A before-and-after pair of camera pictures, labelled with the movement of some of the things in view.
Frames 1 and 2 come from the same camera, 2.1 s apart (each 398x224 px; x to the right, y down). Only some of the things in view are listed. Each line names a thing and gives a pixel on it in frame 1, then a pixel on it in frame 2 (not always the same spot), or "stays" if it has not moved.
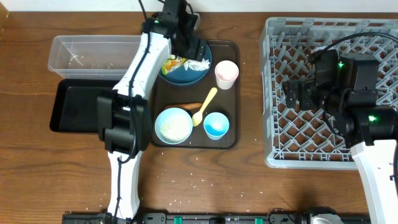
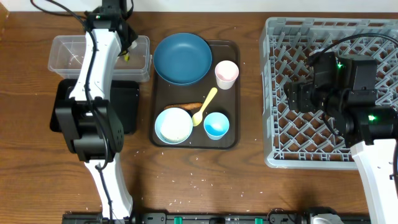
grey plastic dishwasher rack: x=298 y=139 stays
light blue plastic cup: x=216 y=125 stays
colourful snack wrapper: x=169 y=64 -> x=127 y=57
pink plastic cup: x=226 y=73 stays
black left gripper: x=196 y=50 -> x=134 y=36
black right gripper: x=306 y=90 stays
